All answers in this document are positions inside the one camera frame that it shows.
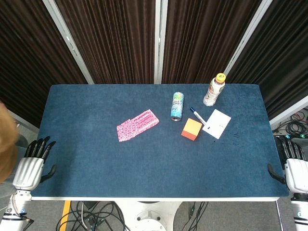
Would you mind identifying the aluminium frame post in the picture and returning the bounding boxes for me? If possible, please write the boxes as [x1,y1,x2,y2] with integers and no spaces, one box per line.
[269,96,308,126]
[154,0,168,84]
[223,0,274,75]
[42,0,94,84]

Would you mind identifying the black cable with green plug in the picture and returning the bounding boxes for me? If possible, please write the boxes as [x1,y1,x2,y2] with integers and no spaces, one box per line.
[185,201,209,231]

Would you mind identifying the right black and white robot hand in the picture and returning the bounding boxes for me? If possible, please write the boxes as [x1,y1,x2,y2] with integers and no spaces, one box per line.
[267,136,308,193]

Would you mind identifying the black cables by curtain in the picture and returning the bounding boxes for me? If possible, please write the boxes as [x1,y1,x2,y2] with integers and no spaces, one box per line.
[273,110,308,140]

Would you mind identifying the black cable tangle under table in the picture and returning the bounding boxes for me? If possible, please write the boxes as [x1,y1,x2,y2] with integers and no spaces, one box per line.
[56,201,130,231]

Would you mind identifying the white bottle with yellow cap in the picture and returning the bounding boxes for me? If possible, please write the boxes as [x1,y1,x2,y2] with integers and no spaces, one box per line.
[203,73,227,107]

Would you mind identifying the blue felt table mat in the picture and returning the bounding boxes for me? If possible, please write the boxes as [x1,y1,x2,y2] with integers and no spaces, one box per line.
[31,84,289,198]

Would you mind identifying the orange yellow block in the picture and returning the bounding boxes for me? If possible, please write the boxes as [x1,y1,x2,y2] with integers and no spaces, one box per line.
[180,117,203,141]

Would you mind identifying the white blank card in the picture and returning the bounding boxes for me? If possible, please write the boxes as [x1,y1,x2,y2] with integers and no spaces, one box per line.
[202,109,231,140]

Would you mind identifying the dark brown curtain panel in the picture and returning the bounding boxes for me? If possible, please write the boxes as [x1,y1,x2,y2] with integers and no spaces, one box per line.
[227,0,308,120]
[161,0,263,84]
[55,0,156,84]
[0,0,87,128]

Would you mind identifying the blue and white marker pen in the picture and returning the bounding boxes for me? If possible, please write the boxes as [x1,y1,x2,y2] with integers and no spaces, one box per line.
[189,107,210,129]

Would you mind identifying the blue green drink can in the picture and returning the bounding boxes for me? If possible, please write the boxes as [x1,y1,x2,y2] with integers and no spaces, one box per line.
[170,91,185,122]

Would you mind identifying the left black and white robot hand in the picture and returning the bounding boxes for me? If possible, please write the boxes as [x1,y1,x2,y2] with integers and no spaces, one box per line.
[12,136,58,191]

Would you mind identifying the pink patterned packet stack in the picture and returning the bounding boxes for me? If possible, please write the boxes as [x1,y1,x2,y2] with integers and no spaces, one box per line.
[116,109,160,143]

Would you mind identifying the white table base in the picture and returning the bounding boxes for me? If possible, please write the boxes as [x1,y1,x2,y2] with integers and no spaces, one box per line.
[31,197,281,231]

